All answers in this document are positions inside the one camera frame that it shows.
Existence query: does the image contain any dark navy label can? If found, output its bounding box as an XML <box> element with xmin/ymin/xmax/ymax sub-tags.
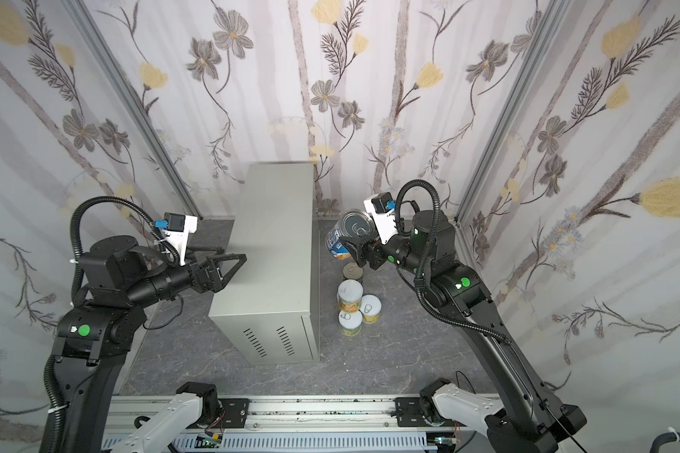
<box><xmin>342</xmin><ymin>262</ymin><xmax>364</xmax><ymax>282</ymax></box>

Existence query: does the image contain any light blue label can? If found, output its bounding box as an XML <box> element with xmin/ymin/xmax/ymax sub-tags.
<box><xmin>326</xmin><ymin>210</ymin><xmax>377</xmax><ymax>260</ymax></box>

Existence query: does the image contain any peach can white lid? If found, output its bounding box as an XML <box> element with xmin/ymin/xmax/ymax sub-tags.
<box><xmin>336</xmin><ymin>279</ymin><xmax>364</xmax><ymax>313</ymax></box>

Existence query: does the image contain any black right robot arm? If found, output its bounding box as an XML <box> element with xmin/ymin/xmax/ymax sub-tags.
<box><xmin>341</xmin><ymin>179</ymin><xmax>587</xmax><ymax>452</ymax></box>

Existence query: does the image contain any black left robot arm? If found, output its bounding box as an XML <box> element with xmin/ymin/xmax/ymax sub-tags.
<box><xmin>40</xmin><ymin>196</ymin><xmax>247</xmax><ymax>452</ymax></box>

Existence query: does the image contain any small yellow label can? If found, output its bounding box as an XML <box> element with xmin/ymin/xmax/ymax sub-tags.
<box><xmin>360</xmin><ymin>294</ymin><xmax>383</xmax><ymax>324</ymax></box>

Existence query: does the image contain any grey metal cabinet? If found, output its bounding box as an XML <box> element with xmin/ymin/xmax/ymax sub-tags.
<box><xmin>209</xmin><ymin>163</ymin><xmax>320</xmax><ymax>364</ymax></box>

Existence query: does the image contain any green label can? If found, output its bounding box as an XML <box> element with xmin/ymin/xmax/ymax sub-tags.
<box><xmin>338</xmin><ymin>311</ymin><xmax>363</xmax><ymax>337</ymax></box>

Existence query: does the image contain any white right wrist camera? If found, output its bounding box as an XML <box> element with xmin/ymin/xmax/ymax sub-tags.
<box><xmin>364</xmin><ymin>192</ymin><xmax>398</xmax><ymax>245</ymax></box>

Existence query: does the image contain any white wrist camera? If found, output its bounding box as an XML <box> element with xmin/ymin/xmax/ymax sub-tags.
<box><xmin>364</xmin><ymin>192</ymin><xmax>398</xmax><ymax>245</ymax></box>
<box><xmin>153</xmin><ymin>213</ymin><xmax>198</xmax><ymax>255</ymax></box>

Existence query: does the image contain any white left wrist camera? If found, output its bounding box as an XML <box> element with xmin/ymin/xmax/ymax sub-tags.
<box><xmin>153</xmin><ymin>213</ymin><xmax>198</xmax><ymax>255</ymax></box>

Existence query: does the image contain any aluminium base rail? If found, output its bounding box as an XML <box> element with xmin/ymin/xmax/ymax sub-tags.
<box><xmin>103</xmin><ymin>394</ymin><xmax>500</xmax><ymax>443</ymax></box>

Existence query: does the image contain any white slotted cable duct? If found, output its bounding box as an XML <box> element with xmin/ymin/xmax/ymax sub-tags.
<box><xmin>101</xmin><ymin>432</ymin><xmax>429</xmax><ymax>453</ymax></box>

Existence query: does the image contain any aluminium corner post left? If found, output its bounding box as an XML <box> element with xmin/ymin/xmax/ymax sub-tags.
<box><xmin>62</xmin><ymin>0</ymin><xmax>204</xmax><ymax>220</ymax></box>

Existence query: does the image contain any aluminium corner post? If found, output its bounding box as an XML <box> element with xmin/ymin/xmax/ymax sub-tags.
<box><xmin>62</xmin><ymin>0</ymin><xmax>204</xmax><ymax>220</ymax></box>
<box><xmin>454</xmin><ymin>0</ymin><xmax>572</xmax><ymax>222</ymax></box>

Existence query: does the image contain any aluminium corner post right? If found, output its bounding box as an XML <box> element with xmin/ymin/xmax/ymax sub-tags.
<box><xmin>454</xmin><ymin>0</ymin><xmax>572</xmax><ymax>222</ymax></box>

